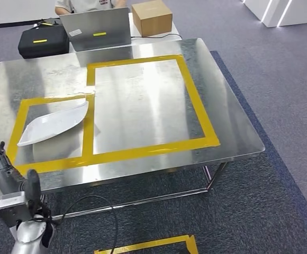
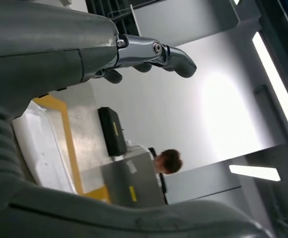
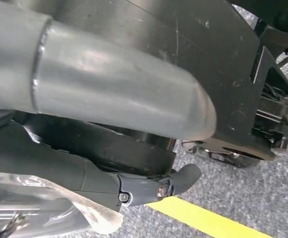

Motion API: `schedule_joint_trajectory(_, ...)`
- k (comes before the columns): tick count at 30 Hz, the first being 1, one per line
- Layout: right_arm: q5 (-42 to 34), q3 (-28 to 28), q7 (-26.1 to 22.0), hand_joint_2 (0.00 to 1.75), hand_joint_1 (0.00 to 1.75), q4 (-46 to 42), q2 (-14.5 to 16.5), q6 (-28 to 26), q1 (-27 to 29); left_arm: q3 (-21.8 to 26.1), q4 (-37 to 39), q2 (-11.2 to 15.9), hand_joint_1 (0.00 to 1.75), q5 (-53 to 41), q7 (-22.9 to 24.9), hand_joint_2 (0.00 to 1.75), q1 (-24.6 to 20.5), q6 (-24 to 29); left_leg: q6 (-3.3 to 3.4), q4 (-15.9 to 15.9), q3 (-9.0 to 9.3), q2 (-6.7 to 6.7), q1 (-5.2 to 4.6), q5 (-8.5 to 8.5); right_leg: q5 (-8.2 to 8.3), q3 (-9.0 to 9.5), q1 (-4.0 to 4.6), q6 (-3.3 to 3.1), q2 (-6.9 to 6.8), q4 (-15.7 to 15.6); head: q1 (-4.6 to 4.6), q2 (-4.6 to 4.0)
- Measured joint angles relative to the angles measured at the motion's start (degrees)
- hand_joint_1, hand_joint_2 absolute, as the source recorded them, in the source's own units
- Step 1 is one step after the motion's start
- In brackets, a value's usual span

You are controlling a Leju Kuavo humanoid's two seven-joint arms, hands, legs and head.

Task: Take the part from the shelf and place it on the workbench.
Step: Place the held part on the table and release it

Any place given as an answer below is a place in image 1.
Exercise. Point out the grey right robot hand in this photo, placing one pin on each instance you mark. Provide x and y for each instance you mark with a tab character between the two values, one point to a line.
8	178

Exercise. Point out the white plastic car part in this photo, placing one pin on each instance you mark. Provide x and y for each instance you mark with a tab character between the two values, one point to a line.
53	124

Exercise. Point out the steel workbench table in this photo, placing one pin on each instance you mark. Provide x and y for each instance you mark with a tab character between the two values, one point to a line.
235	112

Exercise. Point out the black carry case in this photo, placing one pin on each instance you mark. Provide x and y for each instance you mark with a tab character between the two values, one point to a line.
42	47

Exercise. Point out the small black yellow tool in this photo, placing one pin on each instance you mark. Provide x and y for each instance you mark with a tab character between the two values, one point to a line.
45	24

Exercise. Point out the grey laptop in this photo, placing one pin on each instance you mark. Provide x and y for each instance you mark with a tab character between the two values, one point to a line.
95	31

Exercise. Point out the person at laptop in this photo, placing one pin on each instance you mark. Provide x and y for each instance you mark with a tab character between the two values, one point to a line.
85	4

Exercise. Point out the brown cardboard box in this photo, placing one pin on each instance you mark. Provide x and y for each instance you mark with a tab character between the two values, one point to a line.
150	19

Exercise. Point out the white lit display plinth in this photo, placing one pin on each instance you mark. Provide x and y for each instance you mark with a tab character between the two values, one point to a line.
296	12

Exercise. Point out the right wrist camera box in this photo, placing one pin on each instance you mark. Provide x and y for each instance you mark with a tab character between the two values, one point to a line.
11	210

